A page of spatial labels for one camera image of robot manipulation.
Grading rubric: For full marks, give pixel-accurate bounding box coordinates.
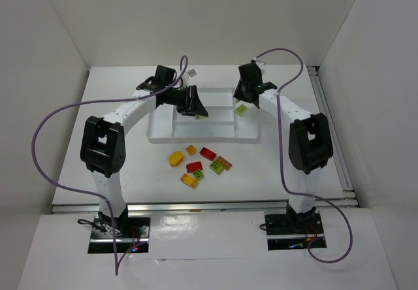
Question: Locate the light green lego block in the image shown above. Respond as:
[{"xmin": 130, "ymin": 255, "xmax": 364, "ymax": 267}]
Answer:
[{"xmin": 235, "ymin": 105, "xmax": 248, "ymax": 116}]

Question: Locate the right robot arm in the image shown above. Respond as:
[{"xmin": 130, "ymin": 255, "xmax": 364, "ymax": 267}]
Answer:
[{"xmin": 234, "ymin": 60, "xmax": 333, "ymax": 227}]

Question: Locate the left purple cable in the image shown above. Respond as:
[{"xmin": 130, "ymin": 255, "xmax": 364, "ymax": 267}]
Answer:
[{"xmin": 31, "ymin": 54, "xmax": 189, "ymax": 277}]

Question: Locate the yellow oval lego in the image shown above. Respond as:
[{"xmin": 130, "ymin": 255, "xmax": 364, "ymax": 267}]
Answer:
[{"xmin": 169, "ymin": 151, "xmax": 184, "ymax": 167}]

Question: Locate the white divided sorting tray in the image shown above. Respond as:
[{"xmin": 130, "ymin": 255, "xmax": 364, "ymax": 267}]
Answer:
[{"xmin": 146, "ymin": 88, "xmax": 259, "ymax": 144}]

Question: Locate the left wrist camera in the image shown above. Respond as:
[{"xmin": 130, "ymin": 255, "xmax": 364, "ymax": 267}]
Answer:
[{"xmin": 184, "ymin": 69, "xmax": 197, "ymax": 79}]

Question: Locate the right side aluminium rail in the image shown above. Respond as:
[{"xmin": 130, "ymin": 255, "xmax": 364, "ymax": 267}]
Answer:
[{"xmin": 307, "ymin": 66, "xmax": 357, "ymax": 200}]

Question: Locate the light green tall lego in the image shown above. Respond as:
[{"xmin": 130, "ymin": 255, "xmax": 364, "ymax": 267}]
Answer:
[{"xmin": 195, "ymin": 115, "xmax": 208, "ymax": 120}]

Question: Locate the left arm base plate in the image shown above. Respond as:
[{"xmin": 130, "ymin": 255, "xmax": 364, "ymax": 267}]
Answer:
[{"xmin": 77, "ymin": 216, "xmax": 151, "ymax": 254}]

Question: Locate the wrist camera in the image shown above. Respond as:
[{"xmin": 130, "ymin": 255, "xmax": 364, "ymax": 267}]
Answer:
[
  {"xmin": 184, "ymin": 69, "xmax": 197, "ymax": 79},
  {"xmin": 252, "ymin": 58, "xmax": 266, "ymax": 75}
]

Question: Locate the brown flat lego plate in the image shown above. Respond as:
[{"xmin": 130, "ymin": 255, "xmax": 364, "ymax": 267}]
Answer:
[{"xmin": 216, "ymin": 156, "xmax": 232, "ymax": 170}]

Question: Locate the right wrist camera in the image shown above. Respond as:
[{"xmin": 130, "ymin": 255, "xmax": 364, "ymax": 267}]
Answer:
[{"xmin": 252, "ymin": 58, "xmax": 266, "ymax": 75}]

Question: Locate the front aluminium rail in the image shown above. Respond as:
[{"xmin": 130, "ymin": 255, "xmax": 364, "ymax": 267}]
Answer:
[{"xmin": 50, "ymin": 198, "xmax": 360, "ymax": 216}]

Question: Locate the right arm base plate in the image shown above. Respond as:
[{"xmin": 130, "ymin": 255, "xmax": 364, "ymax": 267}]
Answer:
[{"xmin": 259, "ymin": 213, "xmax": 327, "ymax": 251}]

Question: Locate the small green lego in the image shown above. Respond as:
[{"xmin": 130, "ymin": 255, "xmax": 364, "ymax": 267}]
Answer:
[{"xmin": 193, "ymin": 170, "xmax": 204, "ymax": 181}]

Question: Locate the red curved lego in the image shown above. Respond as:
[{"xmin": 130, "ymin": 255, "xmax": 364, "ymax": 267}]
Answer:
[{"xmin": 185, "ymin": 161, "xmax": 203, "ymax": 173}]

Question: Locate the green lego block right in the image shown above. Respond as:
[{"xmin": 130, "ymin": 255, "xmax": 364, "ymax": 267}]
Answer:
[{"xmin": 210, "ymin": 161, "xmax": 224, "ymax": 175}]

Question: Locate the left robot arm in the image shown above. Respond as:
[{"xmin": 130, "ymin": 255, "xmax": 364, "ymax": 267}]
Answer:
[{"xmin": 80, "ymin": 65, "xmax": 208, "ymax": 233}]

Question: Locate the red rectangular lego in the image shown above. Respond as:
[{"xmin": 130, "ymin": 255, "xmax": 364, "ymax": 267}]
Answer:
[{"xmin": 199, "ymin": 147, "xmax": 217, "ymax": 161}]

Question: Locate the aluminium rail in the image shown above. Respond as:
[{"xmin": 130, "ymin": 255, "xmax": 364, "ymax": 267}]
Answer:
[
  {"xmin": 50, "ymin": 198, "xmax": 360, "ymax": 216},
  {"xmin": 307, "ymin": 66, "xmax": 357, "ymax": 200}
]

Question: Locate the small orange square lego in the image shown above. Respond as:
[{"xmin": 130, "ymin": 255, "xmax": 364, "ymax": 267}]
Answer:
[{"xmin": 185, "ymin": 145, "xmax": 197, "ymax": 156}]

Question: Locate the orange flat lego plate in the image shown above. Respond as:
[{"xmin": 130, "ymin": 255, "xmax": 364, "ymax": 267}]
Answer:
[{"xmin": 180, "ymin": 174, "xmax": 199, "ymax": 189}]

